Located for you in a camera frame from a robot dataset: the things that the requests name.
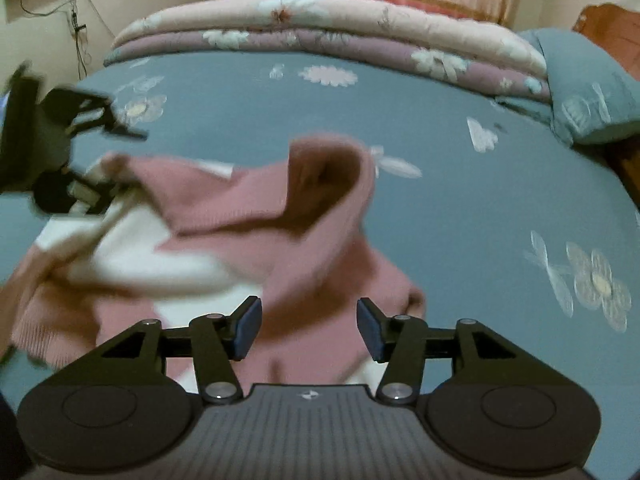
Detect wooden headboard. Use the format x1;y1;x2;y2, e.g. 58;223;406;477
570;2;640;196

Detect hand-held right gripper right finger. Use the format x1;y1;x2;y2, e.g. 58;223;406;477
356;297;553;405

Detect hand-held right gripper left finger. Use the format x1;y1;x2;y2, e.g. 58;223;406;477
65;296;263;405

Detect black television cables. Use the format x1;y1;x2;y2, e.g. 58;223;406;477
19;0;117;82

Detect blue printed pillow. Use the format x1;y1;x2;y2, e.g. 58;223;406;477
492;27;640;148

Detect folded floral quilt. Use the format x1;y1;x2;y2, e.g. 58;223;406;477
102;0;551;103

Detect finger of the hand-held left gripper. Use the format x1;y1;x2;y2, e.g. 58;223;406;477
31;166;132;217
40;87;149;142

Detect blue floral bed sheet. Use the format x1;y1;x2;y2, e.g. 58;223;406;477
0;47;640;480

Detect pink and white knit sweater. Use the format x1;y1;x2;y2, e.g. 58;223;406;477
0;132;428;396

